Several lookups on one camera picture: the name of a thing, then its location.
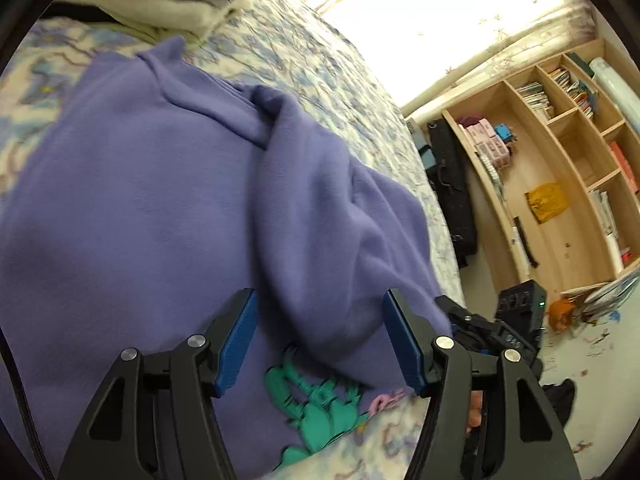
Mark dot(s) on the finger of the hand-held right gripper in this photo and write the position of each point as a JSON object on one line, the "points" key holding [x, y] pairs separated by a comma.
{"points": [[467, 322]]}

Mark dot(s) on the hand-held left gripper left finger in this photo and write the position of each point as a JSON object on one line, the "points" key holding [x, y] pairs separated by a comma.
{"points": [[240, 345]]}

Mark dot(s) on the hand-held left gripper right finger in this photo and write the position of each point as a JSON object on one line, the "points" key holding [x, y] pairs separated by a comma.
{"points": [[402, 345]]}

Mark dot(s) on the purple hoodie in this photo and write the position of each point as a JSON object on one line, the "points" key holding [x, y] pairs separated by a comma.
{"points": [[150, 185]]}

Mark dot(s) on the person's right hand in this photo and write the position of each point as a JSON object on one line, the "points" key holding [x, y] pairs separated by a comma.
{"points": [[475, 407]]}

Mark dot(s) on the orange toy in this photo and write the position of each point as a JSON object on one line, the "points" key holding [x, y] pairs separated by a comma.
{"points": [[561, 314]]}

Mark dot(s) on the black remote control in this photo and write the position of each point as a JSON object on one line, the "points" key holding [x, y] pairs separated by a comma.
{"points": [[525, 242]]}

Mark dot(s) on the wooden shelf unit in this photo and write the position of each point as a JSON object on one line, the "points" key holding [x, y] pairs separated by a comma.
{"points": [[550, 240]]}

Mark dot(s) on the pile of drawing papers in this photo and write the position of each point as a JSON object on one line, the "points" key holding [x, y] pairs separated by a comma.
{"points": [[610, 292]]}

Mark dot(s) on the black cloth on floor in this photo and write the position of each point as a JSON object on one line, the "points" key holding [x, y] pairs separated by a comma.
{"points": [[562, 397]]}

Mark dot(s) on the yellow cloth on shelf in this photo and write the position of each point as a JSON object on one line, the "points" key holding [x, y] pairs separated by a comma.
{"points": [[547, 202]]}

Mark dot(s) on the row of white books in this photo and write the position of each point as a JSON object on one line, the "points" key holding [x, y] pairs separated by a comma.
{"points": [[607, 220]]}

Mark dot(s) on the black long case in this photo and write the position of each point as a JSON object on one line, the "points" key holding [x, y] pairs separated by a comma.
{"points": [[452, 195]]}

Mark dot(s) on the stack of pink boxes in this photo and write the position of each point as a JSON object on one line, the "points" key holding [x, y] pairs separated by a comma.
{"points": [[490, 147]]}

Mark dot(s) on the white and blue box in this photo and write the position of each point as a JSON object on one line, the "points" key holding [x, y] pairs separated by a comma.
{"points": [[425, 156]]}

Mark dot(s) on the blue toy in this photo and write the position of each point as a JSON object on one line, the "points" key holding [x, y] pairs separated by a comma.
{"points": [[505, 133]]}

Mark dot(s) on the orange book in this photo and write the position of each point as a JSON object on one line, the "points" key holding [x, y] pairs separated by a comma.
{"points": [[625, 165]]}

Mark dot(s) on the maroon pouch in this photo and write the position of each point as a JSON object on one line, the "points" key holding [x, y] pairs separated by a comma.
{"points": [[469, 121]]}

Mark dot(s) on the row of thin books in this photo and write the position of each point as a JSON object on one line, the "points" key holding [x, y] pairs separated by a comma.
{"points": [[536, 97]]}

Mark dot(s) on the row of colourful books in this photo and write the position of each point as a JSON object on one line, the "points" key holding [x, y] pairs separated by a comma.
{"points": [[572, 87]]}

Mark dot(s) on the white paper roll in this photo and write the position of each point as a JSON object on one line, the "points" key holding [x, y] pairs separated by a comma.
{"points": [[617, 90]]}

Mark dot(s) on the green book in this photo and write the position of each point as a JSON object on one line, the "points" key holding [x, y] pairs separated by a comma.
{"points": [[581, 63]]}

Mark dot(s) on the white leaf print curtain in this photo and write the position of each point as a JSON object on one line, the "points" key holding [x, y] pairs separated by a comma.
{"points": [[525, 35]]}

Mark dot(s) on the cat print fleece blanket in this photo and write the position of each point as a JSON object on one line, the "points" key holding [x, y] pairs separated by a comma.
{"points": [[310, 50]]}

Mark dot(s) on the cream folded cloth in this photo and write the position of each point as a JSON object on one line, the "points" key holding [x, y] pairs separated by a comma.
{"points": [[150, 10]]}

